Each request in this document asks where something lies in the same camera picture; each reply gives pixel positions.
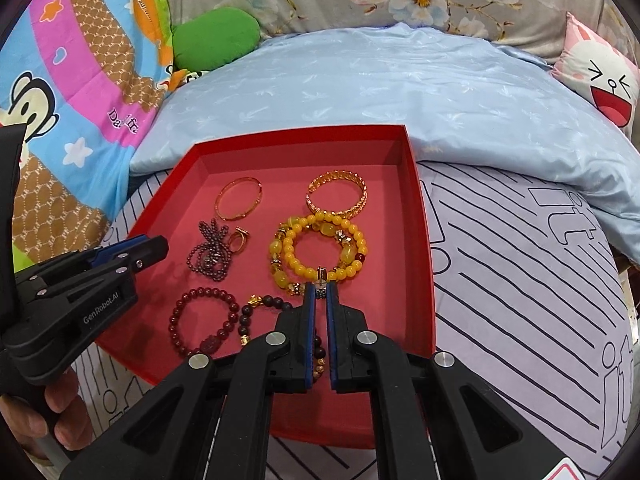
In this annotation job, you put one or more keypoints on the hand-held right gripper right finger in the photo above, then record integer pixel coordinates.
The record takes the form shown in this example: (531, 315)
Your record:
(332, 325)

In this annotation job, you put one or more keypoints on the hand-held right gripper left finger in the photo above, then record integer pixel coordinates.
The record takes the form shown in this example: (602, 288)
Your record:
(310, 325)

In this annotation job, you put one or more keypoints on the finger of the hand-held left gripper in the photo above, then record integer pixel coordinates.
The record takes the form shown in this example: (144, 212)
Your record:
(145, 255)
(117, 251)

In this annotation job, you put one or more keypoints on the red cardboard box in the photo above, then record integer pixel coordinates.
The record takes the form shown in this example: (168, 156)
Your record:
(400, 285)

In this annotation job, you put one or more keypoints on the thin gold bangle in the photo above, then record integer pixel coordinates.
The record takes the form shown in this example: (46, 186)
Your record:
(234, 216)

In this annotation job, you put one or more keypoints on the person's left hand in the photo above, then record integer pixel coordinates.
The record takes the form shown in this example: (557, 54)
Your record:
(65, 410)

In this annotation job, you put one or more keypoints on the colourful cartoon printed blanket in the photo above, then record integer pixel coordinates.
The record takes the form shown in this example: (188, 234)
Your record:
(75, 85)

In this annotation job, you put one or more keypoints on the lavender striped bed sheet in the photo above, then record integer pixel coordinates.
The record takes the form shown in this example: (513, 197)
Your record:
(500, 285)

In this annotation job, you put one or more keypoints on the green plush cushion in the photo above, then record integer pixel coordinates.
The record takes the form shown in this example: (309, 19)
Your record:
(215, 40)

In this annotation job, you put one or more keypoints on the light blue pillow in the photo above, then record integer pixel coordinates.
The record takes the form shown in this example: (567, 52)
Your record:
(350, 85)

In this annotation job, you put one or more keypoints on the pink cartoon rabbit pillow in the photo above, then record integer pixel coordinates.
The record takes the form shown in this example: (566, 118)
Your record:
(600, 75)

